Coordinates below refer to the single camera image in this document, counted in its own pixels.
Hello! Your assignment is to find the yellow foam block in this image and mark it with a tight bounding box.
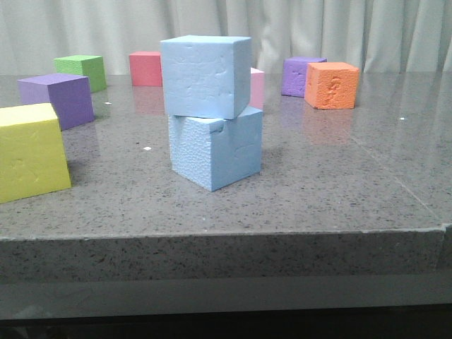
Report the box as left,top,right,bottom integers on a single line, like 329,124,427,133
1,103,71,203

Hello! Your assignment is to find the red foam block front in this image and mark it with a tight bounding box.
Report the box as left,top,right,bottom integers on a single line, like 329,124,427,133
129,51,162,87

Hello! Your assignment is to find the pink foam block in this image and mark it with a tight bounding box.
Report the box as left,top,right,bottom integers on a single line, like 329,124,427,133
249,68,265,109

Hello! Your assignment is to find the white curtain backdrop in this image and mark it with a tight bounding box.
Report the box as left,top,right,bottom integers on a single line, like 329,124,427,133
1,1,451,75

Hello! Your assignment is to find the textured orange foam block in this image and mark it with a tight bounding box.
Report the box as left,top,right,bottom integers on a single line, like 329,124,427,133
304,62,360,109

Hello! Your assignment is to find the smooth light blue foam block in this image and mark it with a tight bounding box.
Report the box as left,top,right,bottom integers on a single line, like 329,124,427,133
160,35,252,119

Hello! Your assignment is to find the purple foam block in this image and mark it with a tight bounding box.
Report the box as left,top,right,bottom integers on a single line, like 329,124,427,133
18,73,95,130
281,56,327,97

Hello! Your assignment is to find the purple foam block right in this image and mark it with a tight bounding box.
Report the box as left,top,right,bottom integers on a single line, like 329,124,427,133
281,56,327,97

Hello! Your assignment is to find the textured blue foam block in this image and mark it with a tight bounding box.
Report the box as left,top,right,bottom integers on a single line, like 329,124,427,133
168,107,263,191

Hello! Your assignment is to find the purple foam block left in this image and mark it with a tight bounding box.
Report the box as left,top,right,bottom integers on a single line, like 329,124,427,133
18,73,95,130

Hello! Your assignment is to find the green foam block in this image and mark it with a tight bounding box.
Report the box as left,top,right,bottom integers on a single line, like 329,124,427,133
54,54,107,93

